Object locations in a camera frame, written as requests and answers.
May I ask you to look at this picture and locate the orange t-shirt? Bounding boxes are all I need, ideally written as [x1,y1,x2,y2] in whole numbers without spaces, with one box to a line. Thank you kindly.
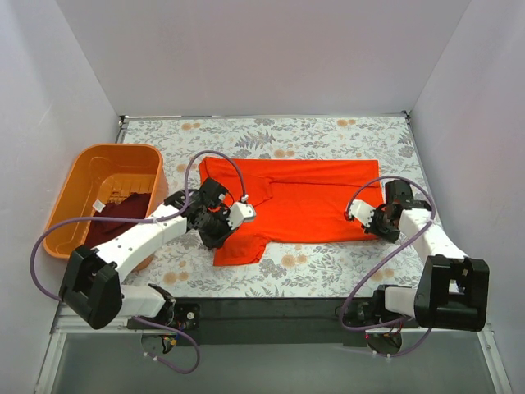
[199,157,383,266]

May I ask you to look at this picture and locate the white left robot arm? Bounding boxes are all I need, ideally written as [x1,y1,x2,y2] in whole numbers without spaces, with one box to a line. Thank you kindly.
[59,178,255,329]

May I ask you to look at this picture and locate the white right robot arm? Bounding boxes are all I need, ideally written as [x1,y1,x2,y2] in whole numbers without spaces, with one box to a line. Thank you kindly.
[348,179,490,332]

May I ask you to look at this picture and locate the floral patterned table mat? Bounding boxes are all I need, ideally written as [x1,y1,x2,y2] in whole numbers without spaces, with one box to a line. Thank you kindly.
[118,116,425,297]

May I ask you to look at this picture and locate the dark red t-shirt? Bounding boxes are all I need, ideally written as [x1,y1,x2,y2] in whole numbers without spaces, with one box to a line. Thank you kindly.
[84,192,153,250]

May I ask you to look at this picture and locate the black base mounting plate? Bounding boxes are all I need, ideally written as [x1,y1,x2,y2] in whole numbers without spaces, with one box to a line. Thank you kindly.
[171,297,367,348]

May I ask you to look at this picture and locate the orange plastic basket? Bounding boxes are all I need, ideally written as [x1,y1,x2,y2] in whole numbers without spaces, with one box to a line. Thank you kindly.
[43,144,168,259]

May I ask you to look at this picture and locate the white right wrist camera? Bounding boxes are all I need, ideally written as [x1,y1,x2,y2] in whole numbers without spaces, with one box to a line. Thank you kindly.
[345,199,376,229]

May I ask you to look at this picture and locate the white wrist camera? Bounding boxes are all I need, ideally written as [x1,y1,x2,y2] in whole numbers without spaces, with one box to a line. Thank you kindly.
[226,201,257,229]
[345,199,376,229]

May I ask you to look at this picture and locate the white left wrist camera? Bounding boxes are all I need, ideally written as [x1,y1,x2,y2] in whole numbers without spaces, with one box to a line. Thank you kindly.
[226,201,257,229]

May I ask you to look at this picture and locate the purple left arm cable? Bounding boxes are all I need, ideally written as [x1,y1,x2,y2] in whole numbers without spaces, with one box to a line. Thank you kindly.
[30,150,250,375]

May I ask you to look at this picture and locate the aluminium frame rail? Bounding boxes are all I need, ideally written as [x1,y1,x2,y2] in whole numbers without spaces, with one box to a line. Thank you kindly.
[36,299,512,393]

